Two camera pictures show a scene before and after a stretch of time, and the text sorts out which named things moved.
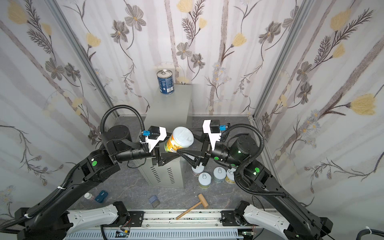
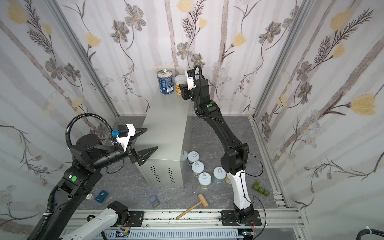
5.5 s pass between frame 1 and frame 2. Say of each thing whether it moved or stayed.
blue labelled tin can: stayed
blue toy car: stayed
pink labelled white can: stayed
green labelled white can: stayed
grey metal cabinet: stayed
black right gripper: moved
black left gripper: moved
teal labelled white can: stayed
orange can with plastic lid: moved
